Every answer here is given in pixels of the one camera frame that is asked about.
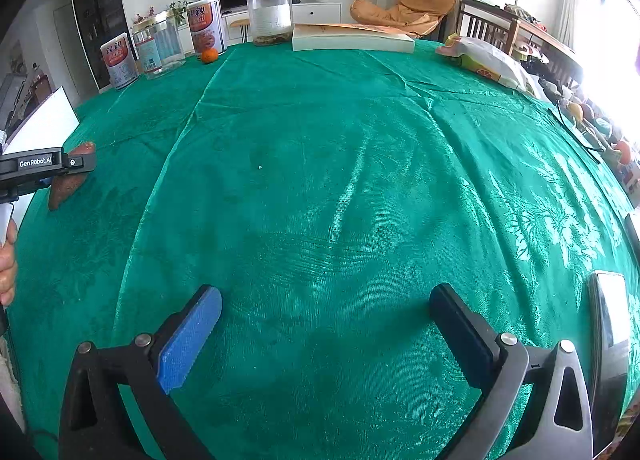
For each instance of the large printed tin can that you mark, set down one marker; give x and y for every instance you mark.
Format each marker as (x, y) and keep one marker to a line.
(206, 25)

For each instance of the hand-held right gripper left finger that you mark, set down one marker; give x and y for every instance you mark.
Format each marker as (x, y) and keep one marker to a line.
(190, 340)

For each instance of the tangerine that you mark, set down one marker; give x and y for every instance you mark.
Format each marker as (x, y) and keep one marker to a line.
(209, 56)

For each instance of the orange lounge chair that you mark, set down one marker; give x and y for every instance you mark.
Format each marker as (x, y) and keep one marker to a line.
(415, 10)

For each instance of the clear canister with black lid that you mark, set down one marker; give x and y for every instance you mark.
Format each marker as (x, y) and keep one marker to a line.
(270, 15)

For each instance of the green tablecloth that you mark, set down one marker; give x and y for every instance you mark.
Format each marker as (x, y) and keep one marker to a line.
(325, 190)

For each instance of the plant in white vase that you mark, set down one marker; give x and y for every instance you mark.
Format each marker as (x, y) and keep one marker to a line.
(177, 10)

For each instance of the black eyeglasses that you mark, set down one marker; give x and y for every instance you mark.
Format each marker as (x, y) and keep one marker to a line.
(575, 134)

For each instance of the white cardboard box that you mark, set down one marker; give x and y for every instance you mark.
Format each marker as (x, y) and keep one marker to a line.
(45, 120)

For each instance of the red flowers in vase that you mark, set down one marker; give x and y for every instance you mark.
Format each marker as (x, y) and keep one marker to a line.
(145, 16)

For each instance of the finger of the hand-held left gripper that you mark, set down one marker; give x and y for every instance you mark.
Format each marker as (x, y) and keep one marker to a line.
(82, 163)
(45, 181)

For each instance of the sweet potato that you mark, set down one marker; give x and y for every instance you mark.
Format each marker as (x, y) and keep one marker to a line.
(62, 192)

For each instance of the thick paperback book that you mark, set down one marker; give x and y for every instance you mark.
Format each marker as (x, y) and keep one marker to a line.
(350, 40)

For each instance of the small printed tin can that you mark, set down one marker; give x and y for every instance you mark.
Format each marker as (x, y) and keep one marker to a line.
(119, 63)

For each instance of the glass jar with gold lid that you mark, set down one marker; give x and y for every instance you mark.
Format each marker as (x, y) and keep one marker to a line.
(157, 48)

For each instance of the fruit basket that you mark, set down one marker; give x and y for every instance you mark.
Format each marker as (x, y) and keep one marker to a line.
(590, 115)

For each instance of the white printed snack bag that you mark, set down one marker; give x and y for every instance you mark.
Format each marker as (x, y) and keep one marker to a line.
(490, 63)

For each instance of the dark glass cabinet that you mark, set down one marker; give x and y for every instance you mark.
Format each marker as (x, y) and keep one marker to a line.
(95, 15)

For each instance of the wooden stool with hairpin legs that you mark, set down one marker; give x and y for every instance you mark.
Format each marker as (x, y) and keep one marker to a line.
(239, 22)

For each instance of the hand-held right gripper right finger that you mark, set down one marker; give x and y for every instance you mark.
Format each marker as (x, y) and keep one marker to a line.
(457, 335)

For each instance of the dark wooden rack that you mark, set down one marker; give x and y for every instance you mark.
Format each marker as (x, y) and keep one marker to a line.
(480, 25)

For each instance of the person's left hand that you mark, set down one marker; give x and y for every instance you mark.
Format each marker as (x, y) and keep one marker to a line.
(7, 270)

